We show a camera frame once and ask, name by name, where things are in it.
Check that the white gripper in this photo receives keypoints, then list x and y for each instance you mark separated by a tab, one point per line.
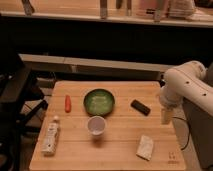
168	99

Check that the white paper cup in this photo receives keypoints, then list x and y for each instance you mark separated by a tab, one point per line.
96	125

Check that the white folded cloth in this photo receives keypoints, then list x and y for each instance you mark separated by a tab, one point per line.
145	148

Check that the black stand at left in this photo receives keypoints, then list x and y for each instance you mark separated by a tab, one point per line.
20	99

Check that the black rectangular device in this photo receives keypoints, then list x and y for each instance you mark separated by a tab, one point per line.
140	107

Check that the green ceramic bowl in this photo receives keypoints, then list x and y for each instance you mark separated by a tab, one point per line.
99	102

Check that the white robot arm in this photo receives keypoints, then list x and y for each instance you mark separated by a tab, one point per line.
185	81

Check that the white plastic bottle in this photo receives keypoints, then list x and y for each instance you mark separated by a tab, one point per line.
51	137

